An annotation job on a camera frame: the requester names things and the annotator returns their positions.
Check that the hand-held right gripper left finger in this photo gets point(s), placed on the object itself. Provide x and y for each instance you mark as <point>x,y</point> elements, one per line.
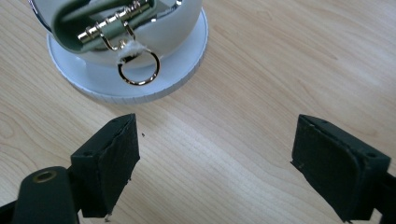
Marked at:
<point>106,165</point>

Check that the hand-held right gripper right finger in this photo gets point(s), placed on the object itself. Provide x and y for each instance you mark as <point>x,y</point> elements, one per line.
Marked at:
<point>336,168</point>

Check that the white stand with post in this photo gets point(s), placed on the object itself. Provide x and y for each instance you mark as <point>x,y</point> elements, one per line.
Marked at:
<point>186,71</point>

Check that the silver keyring with clasp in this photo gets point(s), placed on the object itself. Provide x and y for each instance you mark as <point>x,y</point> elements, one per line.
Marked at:
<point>93,31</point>

